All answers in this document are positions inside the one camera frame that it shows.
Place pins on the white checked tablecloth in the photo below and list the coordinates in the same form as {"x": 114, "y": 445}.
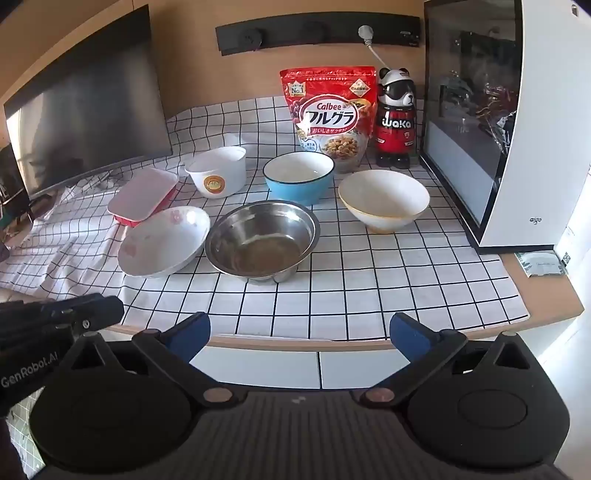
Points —
{"x": 369, "y": 277}

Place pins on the stainless steel bowl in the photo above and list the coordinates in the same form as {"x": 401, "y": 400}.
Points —
{"x": 261, "y": 240}

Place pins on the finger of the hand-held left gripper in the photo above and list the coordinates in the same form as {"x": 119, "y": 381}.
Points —
{"x": 94, "y": 311}

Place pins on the white floral bowl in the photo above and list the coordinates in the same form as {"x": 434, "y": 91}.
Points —
{"x": 161, "y": 240}

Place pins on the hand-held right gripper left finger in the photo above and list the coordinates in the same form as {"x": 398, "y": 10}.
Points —
{"x": 191, "y": 334}

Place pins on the black wall power strip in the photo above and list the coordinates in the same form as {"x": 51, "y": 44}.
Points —
{"x": 300, "y": 32}

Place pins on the white drawer front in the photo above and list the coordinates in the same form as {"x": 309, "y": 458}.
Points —
{"x": 360, "y": 369}
{"x": 258, "y": 367}

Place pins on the panda shaped red bottle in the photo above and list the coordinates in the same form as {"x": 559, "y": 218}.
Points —
{"x": 395, "y": 124}

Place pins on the black computer monitor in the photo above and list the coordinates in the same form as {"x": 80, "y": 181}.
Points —
{"x": 92, "y": 106}

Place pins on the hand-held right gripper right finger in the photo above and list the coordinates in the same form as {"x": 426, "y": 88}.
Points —
{"x": 410, "y": 336}

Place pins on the dark clutter beside monitor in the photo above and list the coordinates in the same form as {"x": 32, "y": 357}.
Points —
{"x": 11, "y": 184}

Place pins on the red and white rectangular dish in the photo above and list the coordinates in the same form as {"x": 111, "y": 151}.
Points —
{"x": 141, "y": 196}

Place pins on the cream bowl with orange rim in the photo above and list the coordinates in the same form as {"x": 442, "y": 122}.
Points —
{"x": 383, "y": 198}

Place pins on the white computer case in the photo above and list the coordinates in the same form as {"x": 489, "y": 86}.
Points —
{"x": 521, "y": 161}

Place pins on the red cereal bag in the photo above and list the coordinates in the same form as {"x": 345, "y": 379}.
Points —
{"x": 328, "y": 115}

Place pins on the blue bowl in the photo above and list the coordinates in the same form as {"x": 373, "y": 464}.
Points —
{"x": 298, "y": 187}

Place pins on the small white packet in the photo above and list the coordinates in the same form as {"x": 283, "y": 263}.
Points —
{"x": 540, "y": 264}

